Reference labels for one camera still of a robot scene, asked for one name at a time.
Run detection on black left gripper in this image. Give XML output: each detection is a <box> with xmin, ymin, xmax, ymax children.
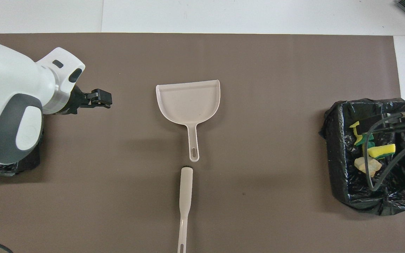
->
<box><xmin>55</xmin><ymin>84</ymin><xmax>113</xmax><ymax>115</ymax></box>

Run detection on yellow green sponge piece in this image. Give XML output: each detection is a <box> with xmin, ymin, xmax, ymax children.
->
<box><xmin>362</xmin><ymin>141</ymin><xmax>376</xmax><ymax>159</ymax></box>
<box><xmin>349</xmin><ymin>121</ymin><xmax>374</xmax><ymax>146</ymax></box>
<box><xmin>368</xmin><ymin>143</ymin><xmax>397</xmax><ymax>159</ymax></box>

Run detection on striped orange bread toy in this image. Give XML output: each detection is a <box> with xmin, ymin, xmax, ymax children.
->
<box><xmin>355</xmin><ymin>156</ymin><xmax>383</xmax><ymax>177</ymax></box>

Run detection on beige plastic dustpan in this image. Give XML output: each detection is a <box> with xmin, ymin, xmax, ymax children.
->
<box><xmin>155</xmin><ymin>79</ymin><xmax>221</xmax><ymax>163</ymax></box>

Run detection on beige hand brush black bristles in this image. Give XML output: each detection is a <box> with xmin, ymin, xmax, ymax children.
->
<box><xmin>177</xmin><ymin>166</ymin><xmax>194</xmax><ymax>253</ymax></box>

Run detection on bin with black plastic liner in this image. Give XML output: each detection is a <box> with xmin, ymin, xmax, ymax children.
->
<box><xmin>319</xmin><ymin>98</ymin><xmax>405</xmax><ymax>216</ymax></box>
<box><xmin>0</xmin><ymin>128</ymin><xmax>45</xmax><ymax>176</ymax></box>

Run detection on brown table mat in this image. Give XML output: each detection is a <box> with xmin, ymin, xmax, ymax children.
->
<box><xmin>0</xmin><ymin>33</ymin><xmax>405</xmax><ymax>253</ymax></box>

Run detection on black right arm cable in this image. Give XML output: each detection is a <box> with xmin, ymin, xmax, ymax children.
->
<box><xmin>363</xmin><ymin>112</ymin><xmax>405</xmax><ymax>192</ymax></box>

